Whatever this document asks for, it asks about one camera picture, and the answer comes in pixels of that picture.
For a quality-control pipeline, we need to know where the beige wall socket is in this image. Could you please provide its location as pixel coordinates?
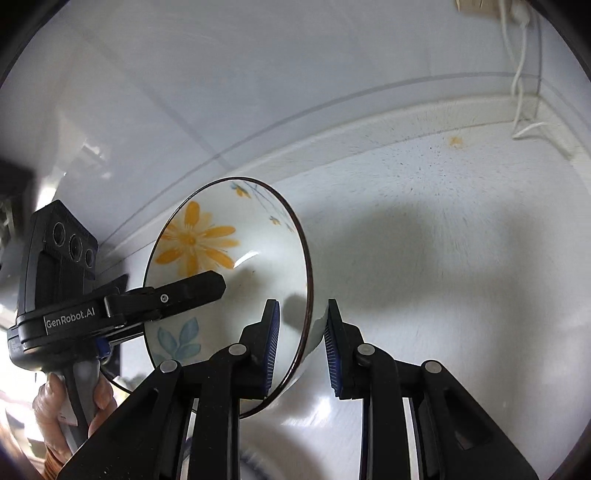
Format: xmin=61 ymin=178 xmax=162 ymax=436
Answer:
xmin=455 ymin=0 xmax=500 ymax=18

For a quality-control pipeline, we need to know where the white orange flower bowl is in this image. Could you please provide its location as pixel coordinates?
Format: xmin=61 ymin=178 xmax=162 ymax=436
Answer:
xmin=143 ymin=177 xmax=325 ymax=418

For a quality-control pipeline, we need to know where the blue white porcelain bowl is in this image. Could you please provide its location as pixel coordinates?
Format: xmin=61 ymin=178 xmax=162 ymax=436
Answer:
xmin=239 ymin=439 xmax=325 ymax=479

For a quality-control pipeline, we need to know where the person's left hand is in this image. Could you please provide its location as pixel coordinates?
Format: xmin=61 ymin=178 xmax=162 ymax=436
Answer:
xmin=32 ymin=372 xmax=118 ymax=446

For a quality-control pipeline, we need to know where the white power cable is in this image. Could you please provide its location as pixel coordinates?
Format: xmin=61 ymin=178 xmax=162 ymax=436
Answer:
xmin=496 ymin=0 xmax=574 ymax=160

